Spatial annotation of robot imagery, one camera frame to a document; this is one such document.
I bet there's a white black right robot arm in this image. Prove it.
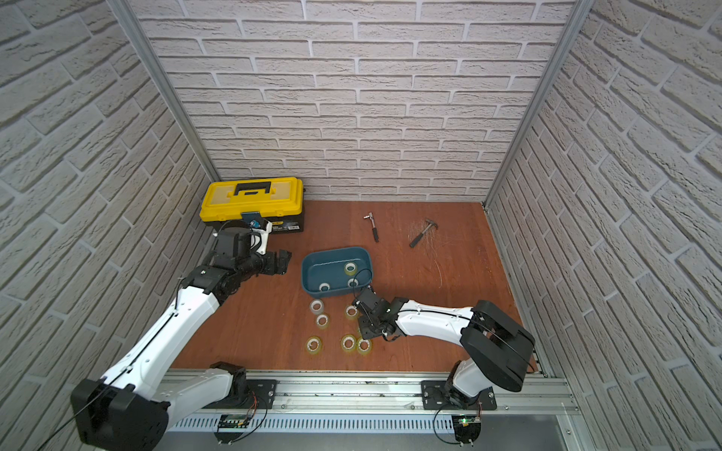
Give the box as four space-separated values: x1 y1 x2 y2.
353 289 535 409

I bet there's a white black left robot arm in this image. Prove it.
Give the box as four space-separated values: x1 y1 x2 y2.
71 220 291 450

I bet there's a teal plastic storage box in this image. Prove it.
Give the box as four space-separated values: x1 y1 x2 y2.
302 247 373 299

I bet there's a yellow black toolbox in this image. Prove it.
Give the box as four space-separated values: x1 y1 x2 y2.
199 177 305 233

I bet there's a red black ratchet wrench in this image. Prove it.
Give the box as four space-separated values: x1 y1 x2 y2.
364 212 380 244

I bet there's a right circuit board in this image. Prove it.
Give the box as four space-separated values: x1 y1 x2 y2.
451 415 482 445

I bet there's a left green circuit board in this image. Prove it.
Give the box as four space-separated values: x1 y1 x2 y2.
217 415 255 433

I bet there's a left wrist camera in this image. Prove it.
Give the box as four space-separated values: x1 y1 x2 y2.
248 221 273 255

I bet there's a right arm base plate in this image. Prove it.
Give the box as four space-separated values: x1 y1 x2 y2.
420 380 498 412

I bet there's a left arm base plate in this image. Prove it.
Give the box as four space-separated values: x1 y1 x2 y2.
246 379 279 410

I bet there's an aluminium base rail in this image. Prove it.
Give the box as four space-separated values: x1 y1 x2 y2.
171 370 580 437

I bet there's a left corner aluminium post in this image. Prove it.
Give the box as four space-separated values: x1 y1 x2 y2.
107 0 221 182

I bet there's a corner aluminium post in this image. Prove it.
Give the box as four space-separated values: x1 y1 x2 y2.
107 0 221 182
482 0 594 210

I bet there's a right corner aluminium post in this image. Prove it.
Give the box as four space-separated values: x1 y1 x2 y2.
482 0 594 210

